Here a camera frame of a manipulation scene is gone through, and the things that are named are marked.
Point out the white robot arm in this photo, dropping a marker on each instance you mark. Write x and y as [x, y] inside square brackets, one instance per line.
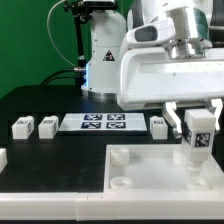
[192, 21]

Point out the white sheet with fiducial markers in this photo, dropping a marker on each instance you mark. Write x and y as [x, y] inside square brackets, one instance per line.
[103, 122]

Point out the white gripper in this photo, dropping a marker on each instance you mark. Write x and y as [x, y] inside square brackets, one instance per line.
[149, 78]

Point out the white U-shaped obstacle fence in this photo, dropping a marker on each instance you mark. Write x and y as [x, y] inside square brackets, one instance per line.
[113, 205]

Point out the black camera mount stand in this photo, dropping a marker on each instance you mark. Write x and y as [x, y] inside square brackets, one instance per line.
[82, 12]

